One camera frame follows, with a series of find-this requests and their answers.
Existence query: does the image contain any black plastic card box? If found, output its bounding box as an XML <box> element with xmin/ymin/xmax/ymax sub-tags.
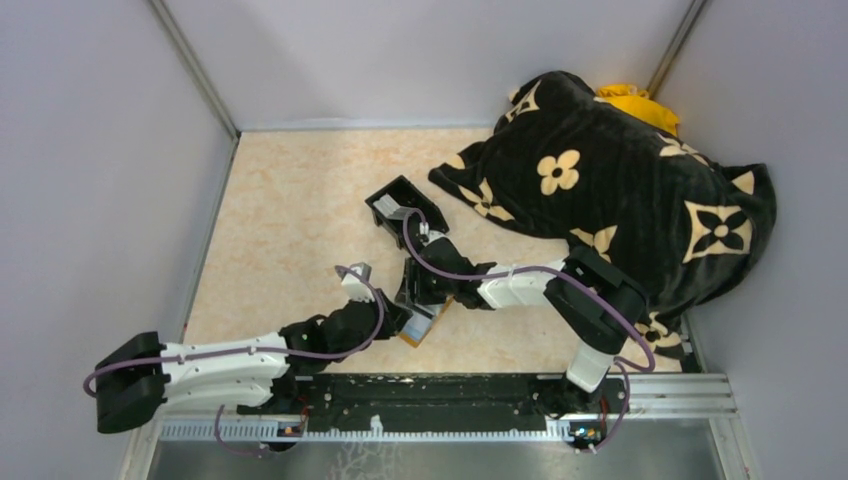
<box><xmin>365</xmin><ymin>175</ymin><xmax>450</xmax><ymax>250</ymax></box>

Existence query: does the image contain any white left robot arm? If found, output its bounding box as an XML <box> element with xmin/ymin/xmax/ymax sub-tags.
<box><xmin>84</xmin><ymin>297</ymin><xmax>411</xmax><ymax>434</ymax></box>

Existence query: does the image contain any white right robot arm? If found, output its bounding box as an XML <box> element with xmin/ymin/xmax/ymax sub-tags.
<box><xmin>404</xmin><ymin>235</ymin><xmax>647</xmax><ymax>412</ymax></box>

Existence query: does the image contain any stack of white cards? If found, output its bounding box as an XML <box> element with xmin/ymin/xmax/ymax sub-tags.
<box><xmin>373</xmin><ymin>195</ymin><xmax>412</xmax><ymax>221</ymax></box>

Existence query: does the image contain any black flower-pattern blanket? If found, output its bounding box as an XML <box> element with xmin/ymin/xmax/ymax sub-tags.
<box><xmin>428</xmin><ymin>71</ymin><xmax>777</xmax><ymax>360</ymax></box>

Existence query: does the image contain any yellow cloth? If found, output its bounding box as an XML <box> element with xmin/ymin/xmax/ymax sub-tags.
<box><xmin>596</xmin><ymin>84</ymin><xmax>680</xmax><ymax>135</ymax></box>

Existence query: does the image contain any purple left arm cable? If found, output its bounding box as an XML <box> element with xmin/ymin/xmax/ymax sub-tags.
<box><xmin>82</xmin><ymin>264</ymin><xmax>387</xmax><ymax>461</ymax></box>

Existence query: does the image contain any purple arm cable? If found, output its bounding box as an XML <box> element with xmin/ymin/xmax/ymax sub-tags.
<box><xmin>82</xmin><ymin>264</ymin><xmax>387</xmax><ymax>461</ymax></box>
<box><xmin>401</xmin><ymin>207</ymin><xmax>657</xmax><ymax>455</ymax></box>

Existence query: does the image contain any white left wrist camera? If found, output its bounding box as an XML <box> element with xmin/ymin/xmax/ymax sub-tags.
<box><xmin>339</xmin><ymin>262</ymin><xmax>375</xmax><ymax>302</ymax></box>

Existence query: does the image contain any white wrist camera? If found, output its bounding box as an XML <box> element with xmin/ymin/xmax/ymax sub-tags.
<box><xmin>339</xmin><ymin>262</ymin><xmax>375</xmax><ymax>302</ymax></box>
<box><xmin>416</xmin><ymin>223</ymin><xmax>446</xmax><ymax>246</ymax></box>

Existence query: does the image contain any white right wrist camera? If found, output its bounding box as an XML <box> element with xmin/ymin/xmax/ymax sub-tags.
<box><xmin>416</xmin><ymin>223</ymin><xmax>446</xmax><ymax>246</ymax></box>

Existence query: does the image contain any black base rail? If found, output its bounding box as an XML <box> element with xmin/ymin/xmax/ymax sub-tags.
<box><xmin>159</xmin><ymin>373</ymin><xmax>738</xmax><ymax>451</ymax></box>

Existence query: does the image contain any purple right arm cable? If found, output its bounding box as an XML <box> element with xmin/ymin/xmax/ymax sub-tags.
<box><xmin>401</xmin><ymin>207</ymin><xmax>657</xmax><ymax>455</ymax></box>

